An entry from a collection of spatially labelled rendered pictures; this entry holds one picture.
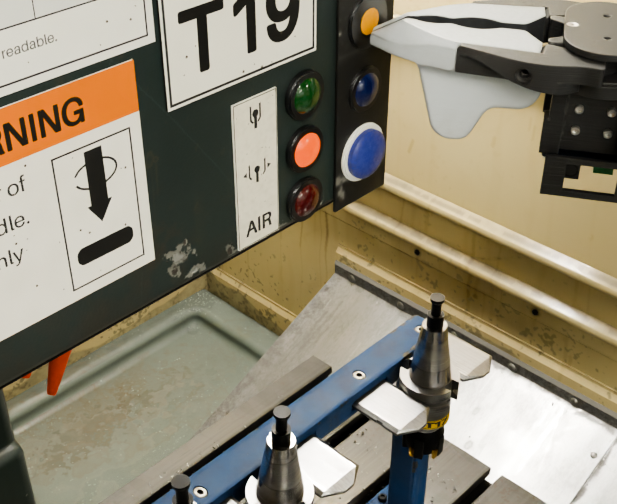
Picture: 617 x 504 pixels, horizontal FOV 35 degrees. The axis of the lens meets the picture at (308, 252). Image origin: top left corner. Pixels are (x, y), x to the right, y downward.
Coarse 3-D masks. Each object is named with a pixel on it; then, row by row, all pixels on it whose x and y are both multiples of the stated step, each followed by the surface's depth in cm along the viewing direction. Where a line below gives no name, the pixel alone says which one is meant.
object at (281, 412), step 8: (280, 408) 83; (288, 408) 83; (280, 416) 82; (288, 416) 83; (280, 424) 83; (288, 424) 85; (272, 432) 84; (280, 432) 84; (288, 432) 84; (272, 440) 84; (280, 440) 84; (288, 440) 84
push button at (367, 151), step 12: (372, 132) 56; (360, 144) 55; (372, 144) 56; (384, 144) 57; (348, 156) 55; (360, 156) 55; (372, 156) 56; (348, 168) 56; (360, 168) 56; (372, 168) 57
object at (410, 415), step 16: (384, 384) 102; (368, 400) 100; (384, 400) 100; (400, 400) 100; (416, 400) 100; (368, 416) 99; (384, 416) 98; (400, 416) 98; (416, 416) 98; (400, 432) 97
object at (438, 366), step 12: (444, 324) 98; (420, 336) 98; (432, 336) 97; (444, 336) 98; (420, 348) 99; (432, 348) 98; (444, 348) 98; (420, 360) 99; (432, 360) 98; (444, 360) 99; (420, 372) 100; (432, 372) 99; (444, 372) 100; (420, 384) 100; (432, 384) 100; (444, 384) 100
